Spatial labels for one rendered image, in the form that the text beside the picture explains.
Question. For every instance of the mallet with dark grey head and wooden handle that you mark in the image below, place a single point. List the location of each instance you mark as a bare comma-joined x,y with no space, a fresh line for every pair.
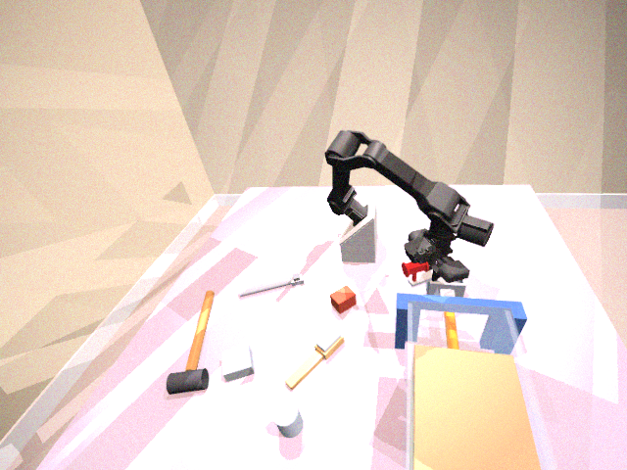
193,379

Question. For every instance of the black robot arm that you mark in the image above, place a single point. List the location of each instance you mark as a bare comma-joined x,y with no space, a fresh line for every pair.
435,199

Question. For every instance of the grey cylinder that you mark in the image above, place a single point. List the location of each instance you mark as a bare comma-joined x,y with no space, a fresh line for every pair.
287,418

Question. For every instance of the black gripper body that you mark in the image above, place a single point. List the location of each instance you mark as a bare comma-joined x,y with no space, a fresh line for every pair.
449,269

